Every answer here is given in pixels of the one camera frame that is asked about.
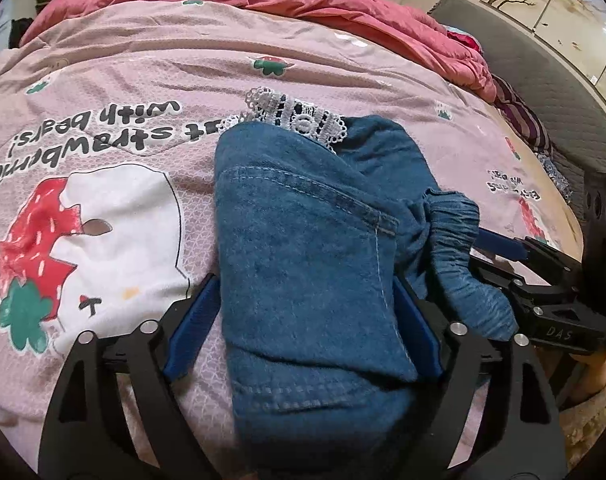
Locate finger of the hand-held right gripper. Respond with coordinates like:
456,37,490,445
475,228,584,292
470,258,606,357

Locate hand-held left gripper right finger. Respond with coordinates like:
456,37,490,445
393,277,570,480

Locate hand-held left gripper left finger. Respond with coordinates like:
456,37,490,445
38,272,222,480

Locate blue denim pants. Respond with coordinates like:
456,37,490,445
214,86,522,480

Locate person's right forearm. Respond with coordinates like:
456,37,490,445
557,349,606,461

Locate small patterned cloth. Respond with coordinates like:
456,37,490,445
535,152,574,204

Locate striped purple cloth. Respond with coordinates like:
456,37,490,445
490,74,554,154

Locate grey padded headboard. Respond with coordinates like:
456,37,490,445
428,0,606,221

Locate pink printed bedsheet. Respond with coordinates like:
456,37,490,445
0,0,584,461

